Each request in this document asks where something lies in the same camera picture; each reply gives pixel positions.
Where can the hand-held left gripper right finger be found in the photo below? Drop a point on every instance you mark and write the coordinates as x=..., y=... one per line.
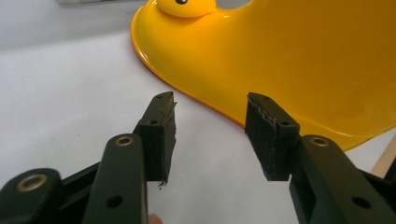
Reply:
x=271, y=140

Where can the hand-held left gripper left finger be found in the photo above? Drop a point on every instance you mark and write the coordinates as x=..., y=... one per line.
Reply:
x=158, y=140

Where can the yellow rain boot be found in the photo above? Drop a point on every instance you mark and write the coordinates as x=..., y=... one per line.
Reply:
x=280, y=46

